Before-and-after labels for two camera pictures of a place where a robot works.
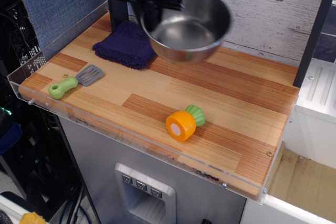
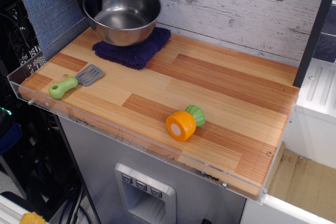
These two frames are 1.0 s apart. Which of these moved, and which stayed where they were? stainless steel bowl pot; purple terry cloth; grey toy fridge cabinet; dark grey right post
Moved: stainless steel bowl pot
Stayed: grey toy fridge cabinet; purple terry cloth; dark grey right post
